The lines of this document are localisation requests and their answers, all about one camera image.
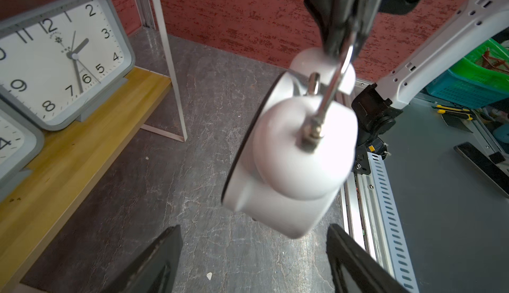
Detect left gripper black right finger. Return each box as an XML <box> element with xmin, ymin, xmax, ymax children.
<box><xmin>326</xmin><ymin>224</ymin><xmax>407</xmax><ymax>292</ymax></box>

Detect grey rectangular alarm clock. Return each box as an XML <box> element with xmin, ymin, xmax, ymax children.
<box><xmin>1</xmin><ymin>101</ymin><xmax>45</xmax><ymax>200</ymax></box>
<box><xmin>1</xmin><ymin>0</ymin><xmax>135</xmax><ymax>131</ymax></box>

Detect right aluminium corner post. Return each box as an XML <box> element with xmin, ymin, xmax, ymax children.
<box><xmin>135</xmin><ymin>0</ymin><xmax>156</xmax><ymax>29</ymax></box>

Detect yellow utility knife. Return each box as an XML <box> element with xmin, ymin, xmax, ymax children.
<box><xmin>433</xmin><ymin>104</ymin><xmax>477</xmax><ymax>121</ymax></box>

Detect green plastic basket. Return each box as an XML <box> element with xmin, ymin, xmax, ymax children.
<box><xmin>450</xmin><ymin>39</ymin><xmax>508</xmax><ymax>93</ymax></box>

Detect wooden two-tier white-framed shelf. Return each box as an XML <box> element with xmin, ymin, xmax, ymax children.
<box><xmin>0</xmin><ymin>0</ymin><xmax>188</xmax><ymax>293</ymax></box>

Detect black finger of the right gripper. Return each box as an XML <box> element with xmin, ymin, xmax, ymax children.
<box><xmin>352</xmin><ymin>0</ymin><xmax>382</xmax><ymax>55</ymax></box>
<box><xmin>308</xmin><ymin>0</ymin><xmax>354</xmax><ymax>57</ymax></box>

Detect teal plastic basket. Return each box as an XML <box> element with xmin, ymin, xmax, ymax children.
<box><xmin>425</xmin><ymin>70</ymin><xmax>508</xmax><ymax>108</ymax></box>

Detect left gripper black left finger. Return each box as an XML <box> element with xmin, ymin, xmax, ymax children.
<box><xmin>103</xmin><ymin>225</ymin><xmax>183</xmax><ymax>292</ymax></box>

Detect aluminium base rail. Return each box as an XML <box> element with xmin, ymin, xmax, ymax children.
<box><xmin>339</xmin><ymin>139</ymin><xmax>419</xmax><ymax>292</ymax></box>

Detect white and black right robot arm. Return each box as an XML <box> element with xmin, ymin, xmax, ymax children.
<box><xmin>304</xmin><ymin>0</ymin><xmax>508</xmax><ymax>175</ymax></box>

